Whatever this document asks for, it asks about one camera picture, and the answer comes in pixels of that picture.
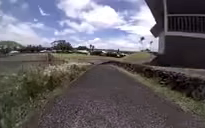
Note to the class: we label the grass strip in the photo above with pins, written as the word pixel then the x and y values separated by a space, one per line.
pixel 190 101

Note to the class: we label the low dark stone wall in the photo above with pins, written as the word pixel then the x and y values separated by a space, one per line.
pixel 176 78

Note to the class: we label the dark building with balcony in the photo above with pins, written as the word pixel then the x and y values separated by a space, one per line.
pixel 186 36

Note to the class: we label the palm trees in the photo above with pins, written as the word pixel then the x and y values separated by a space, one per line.
pixel 145 42

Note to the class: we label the row of distant trees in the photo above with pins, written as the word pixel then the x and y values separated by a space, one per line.
pixel 46 46

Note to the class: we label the tall weedy grass verge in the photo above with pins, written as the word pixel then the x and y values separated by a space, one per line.
pixel 20 90

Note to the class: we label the open grass field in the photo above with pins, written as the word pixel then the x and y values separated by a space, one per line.
pixel 90 57

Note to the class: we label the green hill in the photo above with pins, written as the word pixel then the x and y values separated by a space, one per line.
pixel 6 44

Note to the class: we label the grey asphalt path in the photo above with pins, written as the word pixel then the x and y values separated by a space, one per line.
pixel 106 96

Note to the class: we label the row of parked vehicles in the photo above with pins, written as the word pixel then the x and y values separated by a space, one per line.
pixel 106 53

